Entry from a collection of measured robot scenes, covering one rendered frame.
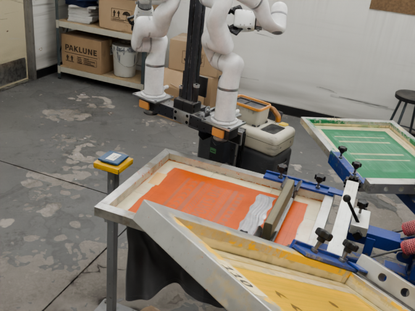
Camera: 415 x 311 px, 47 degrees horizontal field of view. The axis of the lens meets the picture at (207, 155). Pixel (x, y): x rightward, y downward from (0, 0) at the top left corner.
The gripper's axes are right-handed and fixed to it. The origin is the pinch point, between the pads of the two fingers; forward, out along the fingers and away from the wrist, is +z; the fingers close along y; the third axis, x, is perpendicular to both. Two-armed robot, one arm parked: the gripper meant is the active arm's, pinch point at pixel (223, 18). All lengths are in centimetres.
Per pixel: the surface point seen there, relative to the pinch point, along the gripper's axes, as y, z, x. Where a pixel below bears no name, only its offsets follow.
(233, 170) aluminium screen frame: -69, -12, -15
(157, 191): -87, 17, -3
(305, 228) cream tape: -96, -42, 3
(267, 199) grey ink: -84, -27, -7
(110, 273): -112, 44, -63
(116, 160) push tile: -71, 39, -13
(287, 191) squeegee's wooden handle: -84, -34, 6
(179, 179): -78, 10, -11
